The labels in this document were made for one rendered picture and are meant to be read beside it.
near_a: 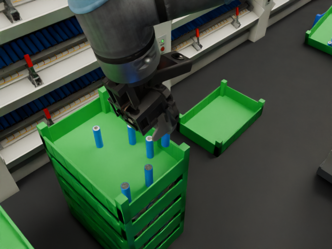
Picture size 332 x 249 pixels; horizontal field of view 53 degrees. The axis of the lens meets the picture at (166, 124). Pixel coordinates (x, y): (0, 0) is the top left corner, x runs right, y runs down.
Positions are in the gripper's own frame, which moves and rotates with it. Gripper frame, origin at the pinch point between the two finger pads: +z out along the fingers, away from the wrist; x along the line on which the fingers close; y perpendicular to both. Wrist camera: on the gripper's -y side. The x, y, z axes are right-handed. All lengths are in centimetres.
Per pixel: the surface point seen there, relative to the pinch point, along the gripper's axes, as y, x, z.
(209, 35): -64, -45, 50
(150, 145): 3.0, -4.5, 9.6
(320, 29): -119, -18, 76
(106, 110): 1.5, -24.3, 13.7
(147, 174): 8.9, 1.0, 7.5
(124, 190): 14.8, 0.9, 4.8
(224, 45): -74, -44, 64
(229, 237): 1, 15, 49
